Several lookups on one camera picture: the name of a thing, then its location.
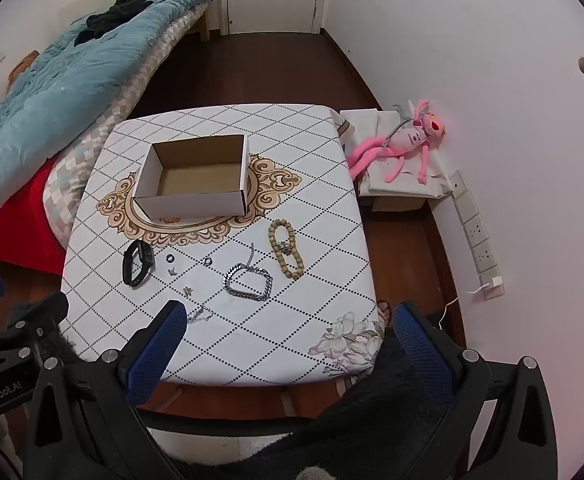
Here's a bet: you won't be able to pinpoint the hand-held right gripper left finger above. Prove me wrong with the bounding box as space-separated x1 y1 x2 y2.
23 300 188 480

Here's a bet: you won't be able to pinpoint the pink plush toy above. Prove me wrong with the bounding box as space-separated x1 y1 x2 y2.
348 99 448 185

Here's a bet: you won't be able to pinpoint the black smart band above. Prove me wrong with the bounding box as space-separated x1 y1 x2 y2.
123 240 154 288

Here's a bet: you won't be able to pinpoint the blue quilt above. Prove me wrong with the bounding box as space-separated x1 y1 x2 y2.
0 0 220 221

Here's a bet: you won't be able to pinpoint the wooden bed frame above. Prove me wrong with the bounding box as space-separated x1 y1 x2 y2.
192 2 213 41

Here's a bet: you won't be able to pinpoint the thick silver chain bracelet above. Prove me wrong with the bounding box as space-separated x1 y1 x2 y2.
223 262 273 302

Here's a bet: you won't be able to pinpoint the black clothes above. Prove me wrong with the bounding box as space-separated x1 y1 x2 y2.
74 0 155 47

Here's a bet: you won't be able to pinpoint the person's dark fuzzy pants leg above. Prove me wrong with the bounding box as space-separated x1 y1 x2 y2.
172 330 473 480

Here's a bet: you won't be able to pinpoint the white power strip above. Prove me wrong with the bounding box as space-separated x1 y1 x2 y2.
449 170 505 301

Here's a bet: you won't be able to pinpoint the wooden bead bracelet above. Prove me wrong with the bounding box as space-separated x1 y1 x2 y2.
268 218 305 281

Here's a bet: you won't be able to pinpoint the red blanket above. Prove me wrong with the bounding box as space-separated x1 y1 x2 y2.
0 162 68 276

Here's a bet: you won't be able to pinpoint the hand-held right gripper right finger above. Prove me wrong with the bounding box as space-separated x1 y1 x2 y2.
392 301 559 480

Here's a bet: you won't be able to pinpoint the grey wire hanger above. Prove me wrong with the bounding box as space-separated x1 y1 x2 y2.
383 104 418 150

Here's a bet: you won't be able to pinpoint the cardboard box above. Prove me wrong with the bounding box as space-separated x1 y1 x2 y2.
131 134 249 222

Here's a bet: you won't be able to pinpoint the brown wall object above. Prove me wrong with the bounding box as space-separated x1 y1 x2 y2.
7 51 40 83

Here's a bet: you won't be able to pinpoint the white charger cable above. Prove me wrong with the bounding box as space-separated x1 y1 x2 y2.
424 284 493 332

